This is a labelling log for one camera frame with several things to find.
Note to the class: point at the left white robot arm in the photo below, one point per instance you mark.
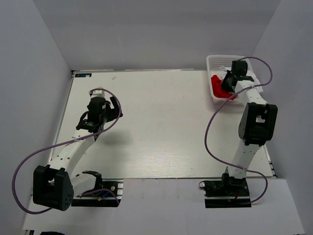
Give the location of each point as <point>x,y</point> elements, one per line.
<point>54,185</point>

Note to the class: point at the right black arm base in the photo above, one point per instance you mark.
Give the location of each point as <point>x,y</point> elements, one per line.
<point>227,192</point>

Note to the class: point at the blue table label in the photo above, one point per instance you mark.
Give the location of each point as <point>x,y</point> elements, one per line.
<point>83,75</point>

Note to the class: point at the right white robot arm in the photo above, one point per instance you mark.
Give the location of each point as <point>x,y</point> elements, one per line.
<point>257,124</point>

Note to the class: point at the white plastic basket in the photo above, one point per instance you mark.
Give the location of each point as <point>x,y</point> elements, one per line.
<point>214,62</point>

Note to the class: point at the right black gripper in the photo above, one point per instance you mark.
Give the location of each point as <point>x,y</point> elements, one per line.
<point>224,84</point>

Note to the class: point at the dark blue object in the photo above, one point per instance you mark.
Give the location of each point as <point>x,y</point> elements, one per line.
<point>51,233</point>

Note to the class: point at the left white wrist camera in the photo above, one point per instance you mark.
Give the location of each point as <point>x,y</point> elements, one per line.
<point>97,92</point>

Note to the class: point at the white t shirt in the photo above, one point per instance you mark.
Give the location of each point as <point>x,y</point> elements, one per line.
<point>223,70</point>

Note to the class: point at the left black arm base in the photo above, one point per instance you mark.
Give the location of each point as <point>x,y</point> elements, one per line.
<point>102,193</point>

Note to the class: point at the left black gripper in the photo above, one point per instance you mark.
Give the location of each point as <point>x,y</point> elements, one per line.
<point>115,104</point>

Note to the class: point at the red t shirt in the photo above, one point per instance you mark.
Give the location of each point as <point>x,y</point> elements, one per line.
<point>216,86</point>

